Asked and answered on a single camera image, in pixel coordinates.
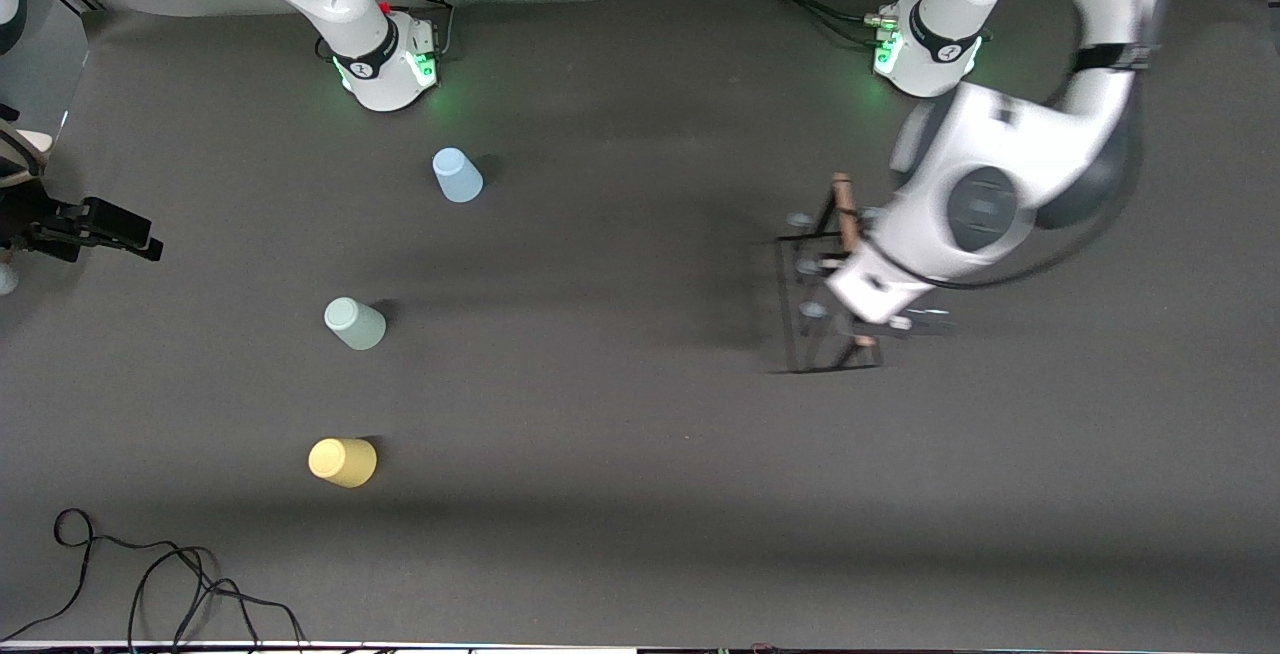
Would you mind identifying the pale green plastic cup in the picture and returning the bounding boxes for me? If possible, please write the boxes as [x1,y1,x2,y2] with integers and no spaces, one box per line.
[323,296,387,352]

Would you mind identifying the yellow plastic cup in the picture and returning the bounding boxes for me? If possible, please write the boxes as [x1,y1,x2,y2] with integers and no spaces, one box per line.
[308,437,379,489]

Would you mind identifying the black wire cup holder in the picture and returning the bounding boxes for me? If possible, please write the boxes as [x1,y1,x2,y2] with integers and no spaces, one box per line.
[772,172,887,376]

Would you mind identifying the light blue plastic cup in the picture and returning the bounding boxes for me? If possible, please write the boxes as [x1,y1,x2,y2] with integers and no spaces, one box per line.
[432,147,484,204]

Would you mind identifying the beige rounded object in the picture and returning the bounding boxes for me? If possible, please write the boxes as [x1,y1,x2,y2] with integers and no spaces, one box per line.
[0,122,54,181]

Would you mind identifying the dark grey table cloth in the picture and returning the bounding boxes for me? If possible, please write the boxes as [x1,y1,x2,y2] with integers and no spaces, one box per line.
[0,0,1280,651]

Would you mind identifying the black loose floor cable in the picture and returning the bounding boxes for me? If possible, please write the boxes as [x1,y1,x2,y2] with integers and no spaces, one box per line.
[0,508,307,651]

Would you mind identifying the black right arm base cables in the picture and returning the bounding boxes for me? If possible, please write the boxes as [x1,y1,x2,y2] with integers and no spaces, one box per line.
[372,0,458,60]

